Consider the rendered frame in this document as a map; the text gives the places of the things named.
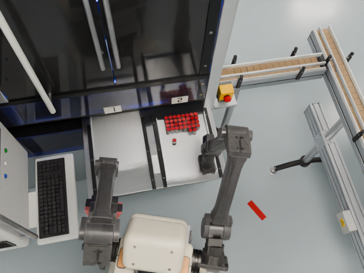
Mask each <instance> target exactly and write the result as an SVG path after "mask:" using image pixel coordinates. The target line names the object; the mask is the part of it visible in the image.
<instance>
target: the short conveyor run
mask: <svg viewBox="0 0 364 273"><path fill-rule="evenodd" d="M297 50H298V47H295V48H294V50H293V51H292V53H291V55H290V57H282V58H274V59H269V60H261V61H254V62H246V63H238V64H236V61H237V55H234V56H233V59H232V62H231V64H230V65H225V66H223V70H222V74H221V77H220V82H224V81H231V82H232V86H233V89H234V91H237V90H244V89H251V88H258V87H266V86H273V85H281V84H285V83H293V82H300V81H308V80H314V79H321V78H322V76H323V75H324V74H325V72H326V71H327V69H326V67H325V66H324V64H326V61H322V59H321V55H322V53H313V54H306V55H298V56H296V52H297Z"/></svg>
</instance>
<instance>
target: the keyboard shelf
mask: <svg viewBox="0 0 364 273"><path fill-rule="evenodd" d="M57 158H64V162H65V172H66V188H67V205H68V222H69V234H66V235H60V236H54V237H49V238H43V239H39V224H38V188H37V162H38V161H44V160H50V159H57ZM35 179H36V192H30V193H28V197H29V228H30V229H32V228H37V235H38V239H37V243H38V245H45V244H50V243H56V242H61V241H67V240H71V239H77V238H79V215H78V207H77V193H76V179H75V165H74V155H73V154H72V153H70V154H63V155H57V156H52V157H46V158H39V159H36V160H35Z"/></svg>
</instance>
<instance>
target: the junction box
mask: <svg viewBox="0 0 364 273"><path fill-rule="evenodd" d="M336 216H337V219H338V221H339V225H340V227H341V230H342V233H343V234H347V233H351V232H354V231H356V230H357V228H356V225H355V222H354V219H353V217H352V214H351V212H350V210H345V211H342V212H340V213H338V214H336Z"/></svg>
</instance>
